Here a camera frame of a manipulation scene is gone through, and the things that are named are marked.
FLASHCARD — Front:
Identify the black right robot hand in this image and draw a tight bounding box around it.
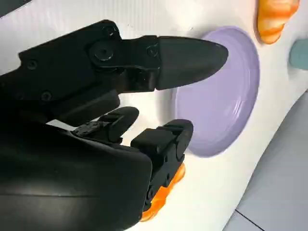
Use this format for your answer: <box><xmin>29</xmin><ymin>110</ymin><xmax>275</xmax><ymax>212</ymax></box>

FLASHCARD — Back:
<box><xmin>0</xmin><ymin>20</ymin><xmax>229</xmax><ymax>231</ymax></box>

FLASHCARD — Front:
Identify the orange and white bread roll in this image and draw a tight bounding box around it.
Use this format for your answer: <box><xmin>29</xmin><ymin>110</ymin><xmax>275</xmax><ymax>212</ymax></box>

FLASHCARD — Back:
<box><xmin>139</xmin><ymin>162</ymin><xmax>187</xmax><ymax>222</ymax></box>
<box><xmin>255</xmin><ymin>0</ymin><xmax>300</xmax><ymax>45</ymax></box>

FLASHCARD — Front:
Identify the lilac plate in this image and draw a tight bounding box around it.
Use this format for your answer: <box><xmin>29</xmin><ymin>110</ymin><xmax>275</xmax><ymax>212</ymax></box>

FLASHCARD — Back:
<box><xmin>174</xmin><ymin>26</ymin><xmax>261</xmax><ymax>158</ymax></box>

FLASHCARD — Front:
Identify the pale green mug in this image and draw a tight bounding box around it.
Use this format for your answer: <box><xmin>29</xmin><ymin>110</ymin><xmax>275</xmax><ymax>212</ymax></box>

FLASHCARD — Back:
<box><xmin>289</xmin><ymin>38</ymin><xmax>308</xmax><ymax>70</ymax></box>

